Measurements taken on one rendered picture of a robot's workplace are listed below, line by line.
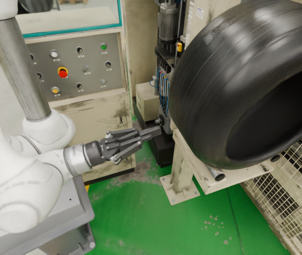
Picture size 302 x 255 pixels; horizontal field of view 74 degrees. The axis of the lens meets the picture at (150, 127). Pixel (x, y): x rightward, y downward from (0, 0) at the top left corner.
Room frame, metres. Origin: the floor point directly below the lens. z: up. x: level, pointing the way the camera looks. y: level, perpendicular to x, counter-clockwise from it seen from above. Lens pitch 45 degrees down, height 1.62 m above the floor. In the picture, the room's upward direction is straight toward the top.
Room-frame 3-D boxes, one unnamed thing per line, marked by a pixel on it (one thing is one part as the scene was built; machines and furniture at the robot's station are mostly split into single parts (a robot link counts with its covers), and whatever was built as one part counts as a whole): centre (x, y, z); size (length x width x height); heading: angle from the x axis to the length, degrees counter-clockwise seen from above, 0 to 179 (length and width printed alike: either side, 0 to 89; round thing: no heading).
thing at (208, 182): (0.59, -0.22, 0.84); 0.36 x 0.09 x 0.06; 19
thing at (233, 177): (0.64, -0.35, 0.80); 0.37 x 0.36 x 0.02; 109
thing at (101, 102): (1.11, 0.46, 0.63); 0.56 x 0.41 x 1.27; 109
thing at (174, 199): (0.87, -0.25, 0.02); 0.27 x 0.27 x 0.04; 19
